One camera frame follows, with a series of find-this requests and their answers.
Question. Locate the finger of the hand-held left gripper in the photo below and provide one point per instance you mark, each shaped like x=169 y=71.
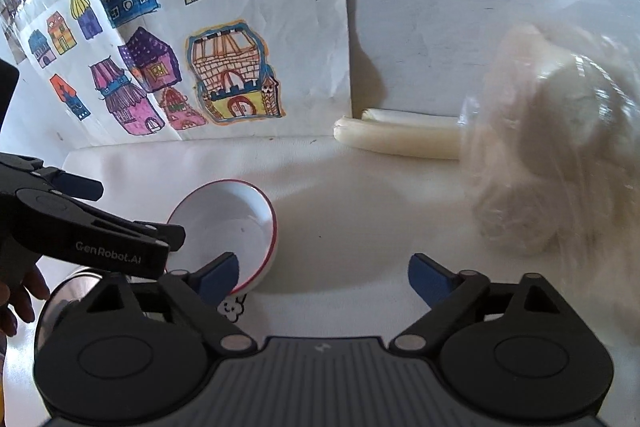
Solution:
x=80 y=187
x=160 y=234

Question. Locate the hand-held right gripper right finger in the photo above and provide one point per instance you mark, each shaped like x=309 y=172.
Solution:
x=425 y=275

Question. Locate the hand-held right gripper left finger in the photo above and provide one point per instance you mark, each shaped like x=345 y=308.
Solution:
x=220 y=275

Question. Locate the stainless steel plate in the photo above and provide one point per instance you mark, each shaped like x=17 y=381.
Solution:
x=65 y=294

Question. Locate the white bowl with red rim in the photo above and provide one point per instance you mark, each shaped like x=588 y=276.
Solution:
x=225 y=217

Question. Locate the person's left hand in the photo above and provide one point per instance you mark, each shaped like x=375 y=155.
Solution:
x=22 y=292

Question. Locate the white printed table mat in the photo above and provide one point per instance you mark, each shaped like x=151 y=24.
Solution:
x=350 y=217

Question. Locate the rolled white paper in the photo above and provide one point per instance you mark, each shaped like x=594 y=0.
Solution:
x=390 y=139

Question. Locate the plastic bag of white lumps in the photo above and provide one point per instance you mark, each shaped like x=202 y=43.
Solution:
x=550 y=132

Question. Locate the paper drawing of colourful houses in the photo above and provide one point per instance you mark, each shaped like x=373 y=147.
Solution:
x=300 y=7

